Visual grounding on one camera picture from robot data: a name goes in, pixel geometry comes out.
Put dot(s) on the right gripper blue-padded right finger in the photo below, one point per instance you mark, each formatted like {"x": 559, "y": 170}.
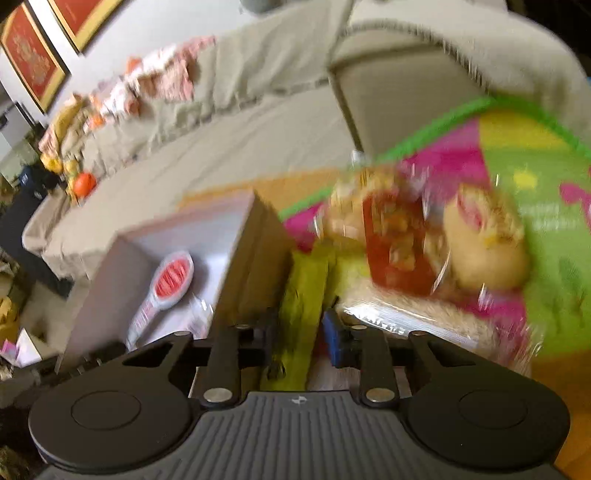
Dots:
{"x": 366, "y": 349}

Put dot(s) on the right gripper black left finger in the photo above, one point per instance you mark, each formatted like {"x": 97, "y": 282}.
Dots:
{"x": 221, "y": 386}

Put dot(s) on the yellow snack packet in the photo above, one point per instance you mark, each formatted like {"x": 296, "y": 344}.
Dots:
{"x": 300, "y": 314}

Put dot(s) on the red dried fruit pouch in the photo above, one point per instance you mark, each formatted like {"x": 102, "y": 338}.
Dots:
{"x": 406, "y": 250}

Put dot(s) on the red round lollipop packet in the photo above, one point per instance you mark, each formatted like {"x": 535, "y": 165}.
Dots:
{"x": 168, "y": 285}

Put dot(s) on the pink cardboard box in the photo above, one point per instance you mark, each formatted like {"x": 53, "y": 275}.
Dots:
{"x": 219, "y": 263}

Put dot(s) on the bread bun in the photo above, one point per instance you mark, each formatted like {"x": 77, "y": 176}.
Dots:
{"x": 486, "y": 239}

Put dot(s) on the orange toy ball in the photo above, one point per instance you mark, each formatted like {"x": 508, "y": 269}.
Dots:
{"x": 83, "y": 185}

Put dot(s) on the beige sofa with cover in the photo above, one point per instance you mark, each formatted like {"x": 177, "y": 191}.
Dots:
{"x": 273, "y": 97}

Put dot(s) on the yellow plush toy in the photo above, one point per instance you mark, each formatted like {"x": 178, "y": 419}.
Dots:
{"x": 49, "y": 144}

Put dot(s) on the pink baby clothes pile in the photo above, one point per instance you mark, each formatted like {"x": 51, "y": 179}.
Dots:
{"x": 165, "y": 74}

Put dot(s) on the red framed picture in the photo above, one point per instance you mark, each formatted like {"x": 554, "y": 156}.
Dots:
{"x": 80, "y": 20}
{"x": 32, "y": 55}

